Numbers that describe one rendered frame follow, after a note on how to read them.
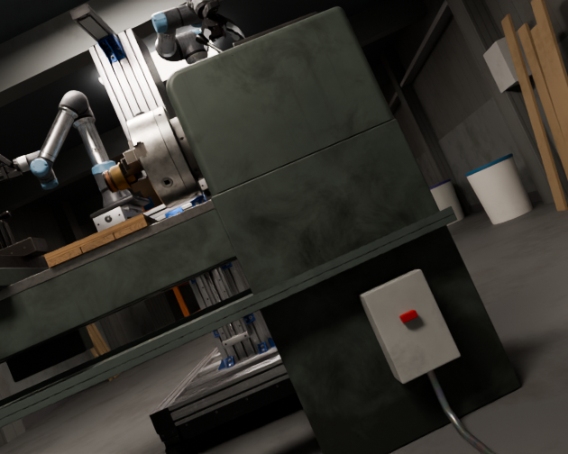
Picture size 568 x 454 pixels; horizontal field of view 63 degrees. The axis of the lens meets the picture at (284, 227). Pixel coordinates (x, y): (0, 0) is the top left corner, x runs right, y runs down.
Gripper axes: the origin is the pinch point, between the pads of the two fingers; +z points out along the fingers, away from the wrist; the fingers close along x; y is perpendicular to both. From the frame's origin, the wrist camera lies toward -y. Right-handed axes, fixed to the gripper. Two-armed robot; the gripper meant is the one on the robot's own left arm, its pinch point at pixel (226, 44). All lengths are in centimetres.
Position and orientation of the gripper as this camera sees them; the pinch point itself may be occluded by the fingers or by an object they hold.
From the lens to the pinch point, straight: 183.5
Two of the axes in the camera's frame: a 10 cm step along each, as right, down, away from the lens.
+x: -8.9, 3.9, -2.5
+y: -1.0, 3.6, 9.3
